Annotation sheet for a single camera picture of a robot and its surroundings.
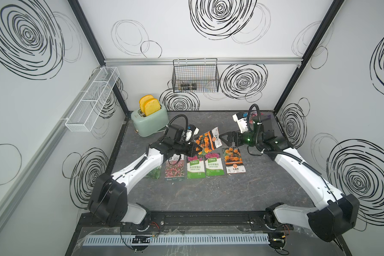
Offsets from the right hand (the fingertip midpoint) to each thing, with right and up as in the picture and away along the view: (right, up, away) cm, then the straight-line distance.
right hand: (228, 134), depth 75 cm
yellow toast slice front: (-42, +16, +22) cm, 50 cm away
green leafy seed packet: (-38, -23, +15) cm, 47 cm away
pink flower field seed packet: (-27, -21, +17) cm, 38 cm away
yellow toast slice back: (-48, +18, +22) cm, 56 cm away
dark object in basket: (-20, +26, +14) cm, 36 cm away
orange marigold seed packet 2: (+7, -17, +19) cm, 27 cm away
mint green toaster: (-46, +4, +22) cm, 51 cm away
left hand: (-13, -8, +4) cm, 15 cm away
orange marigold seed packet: (-9, -4, +6) cm, 11 cm away
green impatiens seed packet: (-5, -19, +18) cm, 27 cm away
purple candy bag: (+38, +11, +40) cm, 56 cm away
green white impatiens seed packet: (-15, -20, +17) cm, 30 cm away
